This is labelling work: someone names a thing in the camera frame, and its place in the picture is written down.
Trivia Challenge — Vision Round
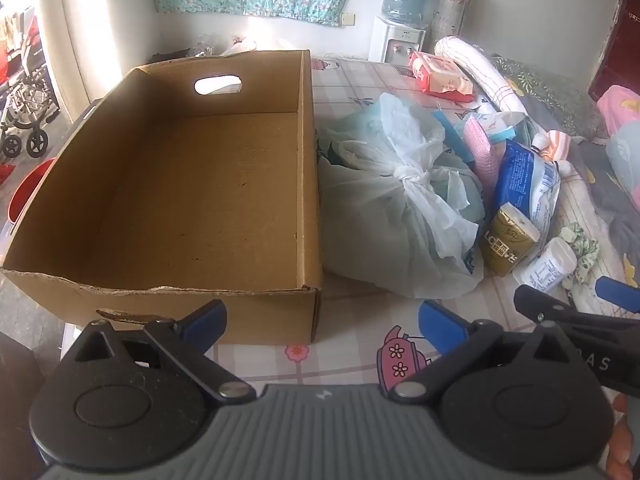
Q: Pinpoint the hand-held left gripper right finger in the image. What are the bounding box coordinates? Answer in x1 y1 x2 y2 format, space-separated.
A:
389 300 576 403

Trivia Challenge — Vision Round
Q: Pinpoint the patterned paper roll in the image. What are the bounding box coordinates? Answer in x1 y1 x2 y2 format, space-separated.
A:
432 0 475 43

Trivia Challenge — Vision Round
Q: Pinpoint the green leaf pillow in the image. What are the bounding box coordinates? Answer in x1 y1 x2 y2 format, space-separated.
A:
492 55 608 137

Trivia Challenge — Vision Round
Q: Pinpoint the checked printed bed sheet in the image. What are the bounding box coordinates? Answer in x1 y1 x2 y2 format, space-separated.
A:
62 57 640 396

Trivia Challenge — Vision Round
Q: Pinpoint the red basin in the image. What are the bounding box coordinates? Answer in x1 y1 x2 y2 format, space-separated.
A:
7 157 57 223

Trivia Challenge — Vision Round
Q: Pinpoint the white yogurt cup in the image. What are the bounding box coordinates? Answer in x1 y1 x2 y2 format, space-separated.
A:
520 237 578 293

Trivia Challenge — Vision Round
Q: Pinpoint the pink wet wipes pack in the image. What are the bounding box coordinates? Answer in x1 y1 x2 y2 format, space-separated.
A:
409 51 475 101

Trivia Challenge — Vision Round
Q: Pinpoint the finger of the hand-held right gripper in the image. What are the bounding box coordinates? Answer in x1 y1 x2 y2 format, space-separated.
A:
514 284 640 337
595 276 640 307

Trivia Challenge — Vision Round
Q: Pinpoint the person's right hand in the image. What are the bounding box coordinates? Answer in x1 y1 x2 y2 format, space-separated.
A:
613 393 640 467

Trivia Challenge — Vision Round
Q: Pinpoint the green floral scrunchie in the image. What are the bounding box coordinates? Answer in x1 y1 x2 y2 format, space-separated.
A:
559 225 601 283

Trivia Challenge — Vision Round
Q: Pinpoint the white plastic bag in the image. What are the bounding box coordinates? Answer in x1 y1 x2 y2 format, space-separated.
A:
220 35 262 57

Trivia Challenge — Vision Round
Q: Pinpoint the tied translucent plastic bag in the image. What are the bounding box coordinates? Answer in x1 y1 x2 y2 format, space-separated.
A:
316 92 488 300

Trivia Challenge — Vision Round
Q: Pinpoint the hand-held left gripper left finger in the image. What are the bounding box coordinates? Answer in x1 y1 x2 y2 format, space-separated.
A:
60 300 256 403

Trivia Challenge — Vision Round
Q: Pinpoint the light blue packet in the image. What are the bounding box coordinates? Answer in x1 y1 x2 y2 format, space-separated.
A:
472 111 518 143

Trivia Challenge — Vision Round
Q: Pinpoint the pink cloth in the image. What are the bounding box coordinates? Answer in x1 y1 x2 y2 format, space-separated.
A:
462 120 497 201

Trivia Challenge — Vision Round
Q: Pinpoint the folded wheelchair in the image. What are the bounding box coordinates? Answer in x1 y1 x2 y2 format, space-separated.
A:
0 7 61 158

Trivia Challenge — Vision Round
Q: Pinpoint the blue tissue pack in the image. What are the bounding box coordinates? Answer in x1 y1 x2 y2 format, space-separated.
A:
492 140 561 256

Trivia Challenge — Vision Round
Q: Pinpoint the white rolled quilt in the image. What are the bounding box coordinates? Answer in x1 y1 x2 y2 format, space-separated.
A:
434 36 531 116

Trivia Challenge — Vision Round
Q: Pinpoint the pink and grey quilt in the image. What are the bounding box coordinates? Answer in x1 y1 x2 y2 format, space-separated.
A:
597 85 640 201

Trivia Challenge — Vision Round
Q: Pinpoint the orange striped cloth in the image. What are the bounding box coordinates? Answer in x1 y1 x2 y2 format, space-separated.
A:
532 130 571 163

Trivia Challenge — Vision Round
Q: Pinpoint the gold tissue pack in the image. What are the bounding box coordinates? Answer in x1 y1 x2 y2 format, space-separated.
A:
479 202 541 277

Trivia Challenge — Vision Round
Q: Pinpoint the teal checked towel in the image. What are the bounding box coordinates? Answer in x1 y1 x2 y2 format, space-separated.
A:
432 110 476 163

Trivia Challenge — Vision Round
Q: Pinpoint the brown cardboard box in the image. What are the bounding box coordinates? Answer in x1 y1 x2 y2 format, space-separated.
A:
0 50 325 346

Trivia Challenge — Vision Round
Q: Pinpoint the dark red door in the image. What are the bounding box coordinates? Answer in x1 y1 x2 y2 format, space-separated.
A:
587 0 640 103

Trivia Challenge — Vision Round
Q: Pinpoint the white water dispenser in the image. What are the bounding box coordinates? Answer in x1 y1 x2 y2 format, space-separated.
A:
369 15 427 65

